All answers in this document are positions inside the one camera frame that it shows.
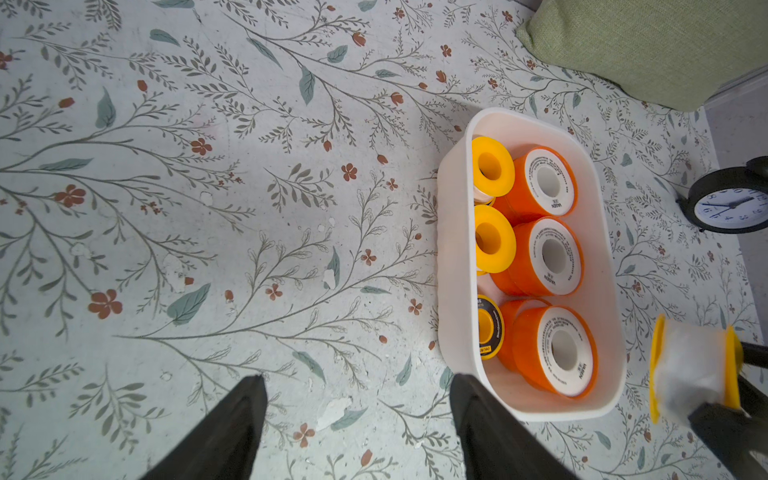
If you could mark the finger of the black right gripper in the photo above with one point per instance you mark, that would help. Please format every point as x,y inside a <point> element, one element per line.
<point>732,436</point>
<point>755,355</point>

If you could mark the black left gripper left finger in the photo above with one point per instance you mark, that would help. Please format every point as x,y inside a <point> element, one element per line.
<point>225,443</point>

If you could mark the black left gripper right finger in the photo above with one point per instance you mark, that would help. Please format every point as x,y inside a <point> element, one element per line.
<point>495,444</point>

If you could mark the orange white sealing tape roll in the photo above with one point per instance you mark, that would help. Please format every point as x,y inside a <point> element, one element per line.
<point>548,261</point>
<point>550,346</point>
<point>544,186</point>

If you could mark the yellow black tape roll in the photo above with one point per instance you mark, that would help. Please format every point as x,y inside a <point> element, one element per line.
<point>491,327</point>

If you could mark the white plastic storage box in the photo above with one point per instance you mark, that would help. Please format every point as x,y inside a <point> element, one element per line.
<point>458,285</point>

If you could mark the black twin-bell alarm clock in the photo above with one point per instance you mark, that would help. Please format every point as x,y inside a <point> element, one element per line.
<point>729,201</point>

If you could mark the green linen pillow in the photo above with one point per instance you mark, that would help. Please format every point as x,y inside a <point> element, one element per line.
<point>672,53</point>

